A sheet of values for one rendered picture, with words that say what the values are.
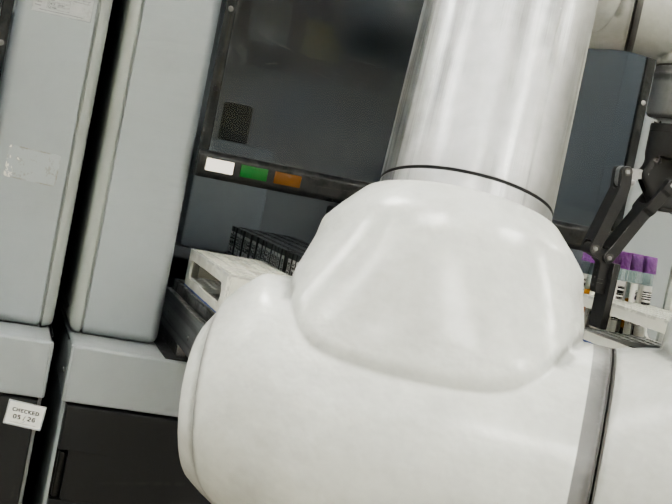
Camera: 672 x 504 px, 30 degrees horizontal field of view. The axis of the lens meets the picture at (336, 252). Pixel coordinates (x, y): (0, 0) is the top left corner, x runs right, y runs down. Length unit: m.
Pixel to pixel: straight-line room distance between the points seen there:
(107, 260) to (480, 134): 1.00
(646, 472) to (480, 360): 0.09
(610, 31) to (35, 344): 0.75
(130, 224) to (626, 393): 1.07
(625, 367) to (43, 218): 1.08
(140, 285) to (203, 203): 0.63
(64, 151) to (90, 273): 0.16
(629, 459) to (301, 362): 0.16
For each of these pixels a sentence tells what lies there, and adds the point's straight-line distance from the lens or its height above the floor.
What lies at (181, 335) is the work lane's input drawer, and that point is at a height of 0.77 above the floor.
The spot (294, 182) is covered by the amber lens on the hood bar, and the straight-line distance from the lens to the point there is 1.62.
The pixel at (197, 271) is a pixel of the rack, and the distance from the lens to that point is 1.67.
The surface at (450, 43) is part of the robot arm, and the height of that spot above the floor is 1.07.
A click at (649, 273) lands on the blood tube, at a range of 1.45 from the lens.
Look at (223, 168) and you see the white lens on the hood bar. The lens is 1.60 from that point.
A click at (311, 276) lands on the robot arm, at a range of 0.65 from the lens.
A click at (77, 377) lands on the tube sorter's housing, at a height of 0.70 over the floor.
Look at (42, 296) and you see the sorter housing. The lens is 1.62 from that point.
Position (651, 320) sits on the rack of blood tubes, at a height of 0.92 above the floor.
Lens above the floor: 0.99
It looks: 3 degrees down
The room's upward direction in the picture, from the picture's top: 11 degrees clockwise
